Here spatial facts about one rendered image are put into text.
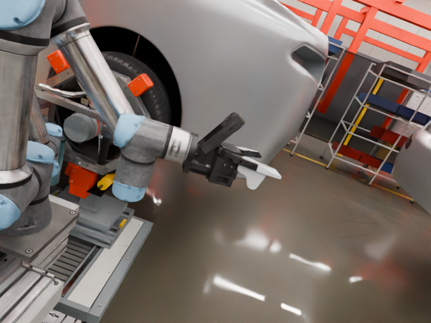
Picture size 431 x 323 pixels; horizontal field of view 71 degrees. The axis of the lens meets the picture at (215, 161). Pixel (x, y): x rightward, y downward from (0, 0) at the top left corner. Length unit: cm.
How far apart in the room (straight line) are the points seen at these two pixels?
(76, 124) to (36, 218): 67
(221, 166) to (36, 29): 42
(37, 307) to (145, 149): 50
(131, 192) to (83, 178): 111
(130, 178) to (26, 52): 29
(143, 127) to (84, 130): 90
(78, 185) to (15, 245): 93
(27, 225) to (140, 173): 41
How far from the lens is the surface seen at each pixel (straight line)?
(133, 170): 66
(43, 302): 94
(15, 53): 64
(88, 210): 204
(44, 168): 87
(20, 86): 66
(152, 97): 159
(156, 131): 63
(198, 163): 66
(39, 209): 94
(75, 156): 179
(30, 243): 94
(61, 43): 75
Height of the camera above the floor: 146
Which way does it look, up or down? 22 degrees down
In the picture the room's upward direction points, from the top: 21 degrees clockwise
